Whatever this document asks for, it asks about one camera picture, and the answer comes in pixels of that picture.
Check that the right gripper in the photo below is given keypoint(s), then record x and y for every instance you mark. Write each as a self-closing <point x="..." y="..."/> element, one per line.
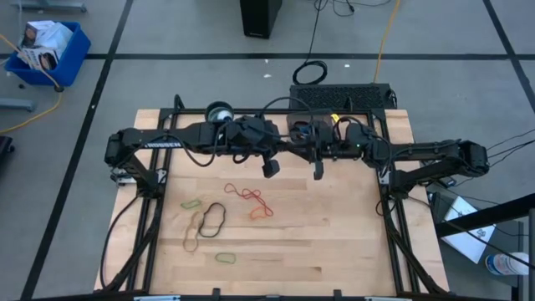
<point x="319" y="154"/>

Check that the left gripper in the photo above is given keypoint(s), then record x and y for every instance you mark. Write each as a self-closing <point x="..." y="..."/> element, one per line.
<point x="267" y="154"/>

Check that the red rubber band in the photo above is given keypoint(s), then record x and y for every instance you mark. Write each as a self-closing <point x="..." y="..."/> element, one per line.
<point x="249" y="193"/>

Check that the orange rubber band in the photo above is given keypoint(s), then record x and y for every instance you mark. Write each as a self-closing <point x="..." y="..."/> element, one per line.
<point x="251" y="214"/>

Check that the black rubber band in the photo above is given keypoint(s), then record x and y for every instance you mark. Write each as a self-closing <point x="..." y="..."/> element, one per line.
<point x="224" y="215"/>

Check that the green rubber band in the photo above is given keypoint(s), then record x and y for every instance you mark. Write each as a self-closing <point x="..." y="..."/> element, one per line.
<point x="225" y="253"/>
<point x="192" y="202"/>

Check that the tan rubber band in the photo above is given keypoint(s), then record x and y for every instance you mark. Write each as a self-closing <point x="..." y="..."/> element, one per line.
<point x="184" y="240"/>

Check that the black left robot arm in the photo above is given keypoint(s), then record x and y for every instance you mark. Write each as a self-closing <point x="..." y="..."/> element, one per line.
<point x="167" y="138"/>

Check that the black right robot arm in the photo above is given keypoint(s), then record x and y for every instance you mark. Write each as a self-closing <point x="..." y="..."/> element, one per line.
<point x="426" y="149"/>

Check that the translucent grey plastic bin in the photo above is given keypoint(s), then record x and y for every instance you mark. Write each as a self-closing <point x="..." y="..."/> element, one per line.
<point x="290" y="119"/>

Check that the black perforated computer case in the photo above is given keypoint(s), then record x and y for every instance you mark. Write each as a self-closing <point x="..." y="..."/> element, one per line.
<point x="334" y="97"/>

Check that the white cylindrical machine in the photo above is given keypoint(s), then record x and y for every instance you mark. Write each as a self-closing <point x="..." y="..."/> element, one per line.
<point x="219" y="113"/>

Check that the black computer tower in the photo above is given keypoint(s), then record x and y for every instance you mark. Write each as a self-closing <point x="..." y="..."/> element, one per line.
<point x="259" y="16"/>

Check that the white printed paper sheet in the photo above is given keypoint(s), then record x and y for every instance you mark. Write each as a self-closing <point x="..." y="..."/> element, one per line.
<point x="468" y="246"/>

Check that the dark grey side table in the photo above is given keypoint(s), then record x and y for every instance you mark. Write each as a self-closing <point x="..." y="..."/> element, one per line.
<point x="455" y="271"/>

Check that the black metal beam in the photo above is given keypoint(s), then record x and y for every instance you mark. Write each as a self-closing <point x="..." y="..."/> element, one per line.
<point x="485" y="217"/>

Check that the blue plastic tote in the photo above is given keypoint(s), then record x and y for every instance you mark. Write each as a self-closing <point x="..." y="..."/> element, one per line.
<point x="71" y="62"/>

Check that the printed white carton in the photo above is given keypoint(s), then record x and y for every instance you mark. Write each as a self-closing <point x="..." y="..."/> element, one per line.
<point x="39" y="58"/>
<point x="35" y="33"/>

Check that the grey metal table foot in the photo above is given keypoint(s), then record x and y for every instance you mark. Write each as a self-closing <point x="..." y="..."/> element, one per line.
<point x="16" y="104"/>
<point x="50" y="6"/>

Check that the black caster base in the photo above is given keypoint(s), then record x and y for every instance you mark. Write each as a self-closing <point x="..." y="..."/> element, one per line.
<point x="5" y="144"/>

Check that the black aluminium table frame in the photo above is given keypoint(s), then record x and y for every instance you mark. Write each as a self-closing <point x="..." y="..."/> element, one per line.
<point x="192" y="111"/>

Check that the grey metal post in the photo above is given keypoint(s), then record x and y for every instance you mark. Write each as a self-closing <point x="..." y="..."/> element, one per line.
<point x="531" y="251"/>

